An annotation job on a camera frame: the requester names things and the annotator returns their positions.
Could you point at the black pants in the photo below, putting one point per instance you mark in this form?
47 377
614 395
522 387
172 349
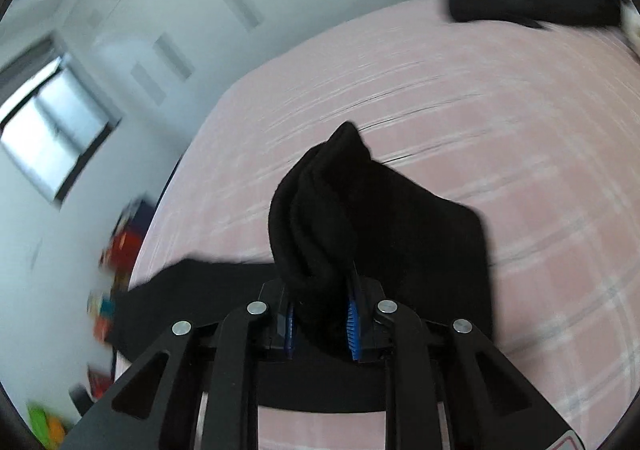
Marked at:
380 215

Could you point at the window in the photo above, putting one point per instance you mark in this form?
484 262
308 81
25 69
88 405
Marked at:
55 130

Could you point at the pink striped bed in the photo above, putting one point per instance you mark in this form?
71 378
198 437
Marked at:
450 105

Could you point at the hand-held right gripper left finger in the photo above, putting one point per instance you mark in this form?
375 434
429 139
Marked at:
289 327

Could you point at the white wardrobe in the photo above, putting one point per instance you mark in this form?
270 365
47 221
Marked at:
200 5

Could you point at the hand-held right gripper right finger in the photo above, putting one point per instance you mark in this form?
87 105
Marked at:
354 330

